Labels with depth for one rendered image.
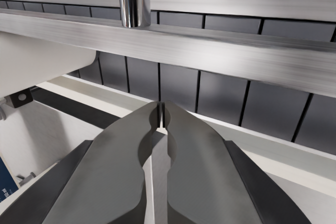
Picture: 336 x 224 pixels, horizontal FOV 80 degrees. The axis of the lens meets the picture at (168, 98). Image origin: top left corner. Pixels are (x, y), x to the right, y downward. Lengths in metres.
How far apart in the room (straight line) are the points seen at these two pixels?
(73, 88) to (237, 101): 0.16
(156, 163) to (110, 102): 0.12
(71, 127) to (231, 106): 0.26
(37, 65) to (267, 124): 0.18
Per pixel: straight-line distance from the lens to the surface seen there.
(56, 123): 0.39
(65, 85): 0.24
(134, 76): 0.20
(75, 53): 0.21
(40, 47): 0.19
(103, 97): 0.20
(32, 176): 0.67
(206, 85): 0.17
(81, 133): 0.34
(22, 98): 0.37
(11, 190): 0.66
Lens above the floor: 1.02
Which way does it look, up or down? 49 degrees down
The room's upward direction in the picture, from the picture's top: 130 degrees counter-clockwise
